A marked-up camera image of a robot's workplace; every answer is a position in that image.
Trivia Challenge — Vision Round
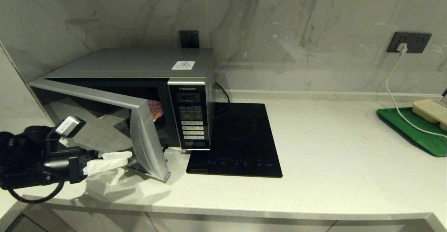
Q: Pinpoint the purple plate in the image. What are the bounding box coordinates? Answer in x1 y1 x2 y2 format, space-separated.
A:
148 99 164 122

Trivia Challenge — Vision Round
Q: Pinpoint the silver microwave oven body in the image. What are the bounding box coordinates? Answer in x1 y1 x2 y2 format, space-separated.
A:
41 48 216 151

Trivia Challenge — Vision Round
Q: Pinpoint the black induction cooktop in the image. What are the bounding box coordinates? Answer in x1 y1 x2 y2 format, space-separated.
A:
186 102 283 178

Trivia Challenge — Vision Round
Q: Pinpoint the white power cable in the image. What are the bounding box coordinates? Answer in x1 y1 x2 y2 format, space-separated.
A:
386 52 447 139

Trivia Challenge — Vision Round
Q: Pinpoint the beige base cabinet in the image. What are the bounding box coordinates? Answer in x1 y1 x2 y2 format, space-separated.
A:
7 204 437 232

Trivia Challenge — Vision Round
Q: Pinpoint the beige lunch container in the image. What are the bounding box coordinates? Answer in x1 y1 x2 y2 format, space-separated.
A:
411 99 447 132

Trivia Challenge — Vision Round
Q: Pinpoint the green plastic tray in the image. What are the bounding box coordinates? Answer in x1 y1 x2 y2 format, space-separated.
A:
376 107 447 157

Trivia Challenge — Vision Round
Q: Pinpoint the thin black cable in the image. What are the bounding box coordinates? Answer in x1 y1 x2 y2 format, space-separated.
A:
214 82 230 103

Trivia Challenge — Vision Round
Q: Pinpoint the small black wall outlet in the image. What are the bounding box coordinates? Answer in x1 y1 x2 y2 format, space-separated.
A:
179 30 200 48

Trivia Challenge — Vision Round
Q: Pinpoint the wide black wall outlet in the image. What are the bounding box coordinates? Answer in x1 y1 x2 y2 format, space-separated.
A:
387 32 432 54

